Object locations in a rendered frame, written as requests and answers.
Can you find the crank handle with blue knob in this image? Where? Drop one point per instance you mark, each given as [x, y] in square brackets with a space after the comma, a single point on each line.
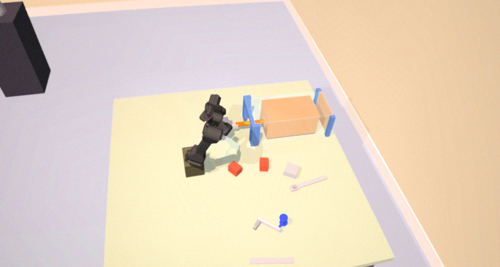
[283, 222]

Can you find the pale pink flat bar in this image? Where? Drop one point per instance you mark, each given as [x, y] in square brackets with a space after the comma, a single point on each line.
[271, 260]

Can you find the pale pink cube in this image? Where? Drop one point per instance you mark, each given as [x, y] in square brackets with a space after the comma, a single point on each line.
[291, 170]

